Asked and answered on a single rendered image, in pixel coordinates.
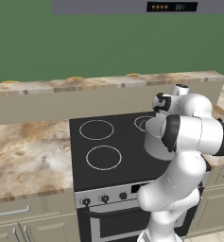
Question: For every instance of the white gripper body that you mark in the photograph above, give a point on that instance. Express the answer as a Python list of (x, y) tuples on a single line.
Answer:
[(155, 126)]

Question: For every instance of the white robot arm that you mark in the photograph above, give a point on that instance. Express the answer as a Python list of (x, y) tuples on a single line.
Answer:
[(186, 176)]

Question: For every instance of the pale grey pot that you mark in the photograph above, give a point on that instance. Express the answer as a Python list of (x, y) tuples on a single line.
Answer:
[(154, 148)]

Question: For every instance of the black hob stove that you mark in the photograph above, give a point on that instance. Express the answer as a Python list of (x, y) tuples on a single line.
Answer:
[(129, 157)]

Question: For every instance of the black stove knob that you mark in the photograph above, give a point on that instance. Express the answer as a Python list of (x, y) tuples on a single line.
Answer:
[(105, 198), (123, 195), (85, 201)]

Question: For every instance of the yellow round stool seat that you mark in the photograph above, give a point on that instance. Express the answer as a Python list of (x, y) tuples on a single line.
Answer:
[(133, 74), (10, 81), (75, 77)]

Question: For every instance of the beige drawer front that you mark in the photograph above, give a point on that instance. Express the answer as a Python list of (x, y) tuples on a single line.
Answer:
[(223, 176), (37, 206)]

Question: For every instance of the beige cupboard door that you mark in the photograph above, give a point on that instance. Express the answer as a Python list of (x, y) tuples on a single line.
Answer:
[(3, 234), (50, 230), (215, 211)]

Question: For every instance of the black oven door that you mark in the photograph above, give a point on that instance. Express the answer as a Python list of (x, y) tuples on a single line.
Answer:
[(116, 225)]

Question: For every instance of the grey range hood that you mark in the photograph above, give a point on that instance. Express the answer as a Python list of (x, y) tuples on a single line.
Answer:
[(116, 7)]

